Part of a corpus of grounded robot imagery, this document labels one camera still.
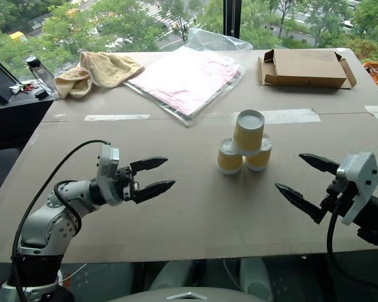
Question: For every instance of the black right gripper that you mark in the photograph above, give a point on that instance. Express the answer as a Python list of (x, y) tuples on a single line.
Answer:
[(338, 198)]

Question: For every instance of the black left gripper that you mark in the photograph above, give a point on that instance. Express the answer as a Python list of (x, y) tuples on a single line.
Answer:
[(124, 185)]

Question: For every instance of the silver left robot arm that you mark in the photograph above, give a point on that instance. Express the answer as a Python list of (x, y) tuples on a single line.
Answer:
[(41, 226)]

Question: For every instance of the yellow paper cup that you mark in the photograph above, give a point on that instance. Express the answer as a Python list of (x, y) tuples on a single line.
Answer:
[(247, 135), (260, 160), (228, 160)]

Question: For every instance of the clear bag with pink sheets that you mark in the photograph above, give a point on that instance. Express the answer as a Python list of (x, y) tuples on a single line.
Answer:
[(186, 81)]

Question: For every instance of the grey rounded shape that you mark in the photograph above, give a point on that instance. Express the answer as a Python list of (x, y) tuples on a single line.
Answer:
[(255, 277), (173, 275)]

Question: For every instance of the flat brown cardboard box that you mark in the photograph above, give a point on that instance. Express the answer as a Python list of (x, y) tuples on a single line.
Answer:
[(308, 67)]

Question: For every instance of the cream yellow towel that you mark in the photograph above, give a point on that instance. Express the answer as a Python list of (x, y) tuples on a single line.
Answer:
[(97, 70)]

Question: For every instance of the silver robot torso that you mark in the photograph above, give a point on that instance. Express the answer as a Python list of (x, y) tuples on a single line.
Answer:
[(189, 295)]

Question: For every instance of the clear bottle with black cap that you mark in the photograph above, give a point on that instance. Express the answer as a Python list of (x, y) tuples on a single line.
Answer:
[(41, 74)]

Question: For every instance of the black side cabinet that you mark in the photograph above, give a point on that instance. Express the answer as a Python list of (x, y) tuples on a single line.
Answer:
[(12, 116)]

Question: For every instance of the bunch of keys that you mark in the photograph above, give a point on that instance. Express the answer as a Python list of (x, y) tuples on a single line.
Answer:
[(23, 87)]

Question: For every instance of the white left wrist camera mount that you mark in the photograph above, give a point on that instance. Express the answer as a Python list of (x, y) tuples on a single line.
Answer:
[(107, 166)]

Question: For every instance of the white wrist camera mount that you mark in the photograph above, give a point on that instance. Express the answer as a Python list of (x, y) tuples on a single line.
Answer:
[(362, 179), (107, 166)]

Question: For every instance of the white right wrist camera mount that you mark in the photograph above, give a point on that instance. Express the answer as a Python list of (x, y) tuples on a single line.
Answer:
[(362, 179)]

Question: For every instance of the black window frame post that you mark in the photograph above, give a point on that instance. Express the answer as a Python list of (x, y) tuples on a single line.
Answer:
[(232, 19)]

